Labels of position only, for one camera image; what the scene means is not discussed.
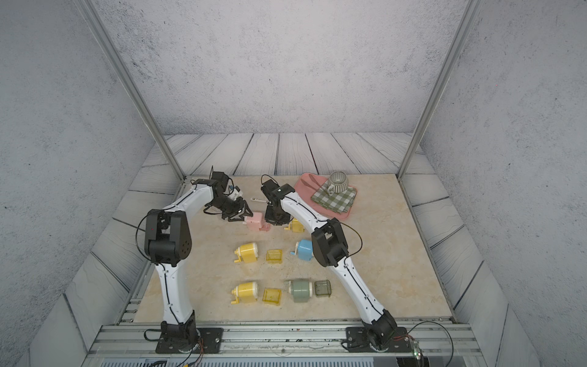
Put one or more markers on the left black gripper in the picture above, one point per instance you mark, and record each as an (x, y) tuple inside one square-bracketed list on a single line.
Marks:
[(241, 210)]

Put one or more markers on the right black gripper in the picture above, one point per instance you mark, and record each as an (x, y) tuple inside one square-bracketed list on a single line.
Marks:
[(270, 219)]

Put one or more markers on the pink pencil sharpener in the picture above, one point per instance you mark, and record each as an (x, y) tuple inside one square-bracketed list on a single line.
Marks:
[(255, 222)]

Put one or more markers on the yellow tray row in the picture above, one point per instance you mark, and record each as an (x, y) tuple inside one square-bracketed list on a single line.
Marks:
[(274, 256), (272, 296)]

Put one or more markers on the yellow tray front row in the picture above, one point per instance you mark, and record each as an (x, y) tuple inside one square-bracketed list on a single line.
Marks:
[(272, 296)]

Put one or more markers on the yellow sharpener front row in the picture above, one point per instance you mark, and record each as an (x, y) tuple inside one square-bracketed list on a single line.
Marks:
[(245, 293)]

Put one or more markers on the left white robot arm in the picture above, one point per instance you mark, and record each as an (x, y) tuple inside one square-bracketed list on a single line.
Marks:
[(168, 244)]

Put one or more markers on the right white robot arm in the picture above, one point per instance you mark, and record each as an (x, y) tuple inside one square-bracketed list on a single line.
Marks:
[(331, 250)]

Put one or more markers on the yellow sharpener back row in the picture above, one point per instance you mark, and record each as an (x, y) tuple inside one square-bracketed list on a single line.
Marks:
[(295, 226)]

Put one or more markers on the pink serving tray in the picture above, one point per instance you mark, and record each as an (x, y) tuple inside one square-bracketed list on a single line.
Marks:
[(307, 185)]

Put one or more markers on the blue pencil sharpener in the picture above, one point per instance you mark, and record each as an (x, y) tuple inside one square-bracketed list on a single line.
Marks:
[(303, 250)]

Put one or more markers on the green pencil sharpener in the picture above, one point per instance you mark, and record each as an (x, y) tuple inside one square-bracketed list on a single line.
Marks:
[(301, 290)]

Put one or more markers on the green checkered cloth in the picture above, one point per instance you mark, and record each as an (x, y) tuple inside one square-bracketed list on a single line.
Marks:
[(337, 203)]

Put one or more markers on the ribbed grey cup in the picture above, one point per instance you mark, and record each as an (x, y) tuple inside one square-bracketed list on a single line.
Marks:
[(337, 183)]

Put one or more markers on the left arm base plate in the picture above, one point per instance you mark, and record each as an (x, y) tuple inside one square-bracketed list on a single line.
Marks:
[(207, 340)]

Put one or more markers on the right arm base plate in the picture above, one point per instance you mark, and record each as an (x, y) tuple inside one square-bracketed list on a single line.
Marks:
[(364, 340)]

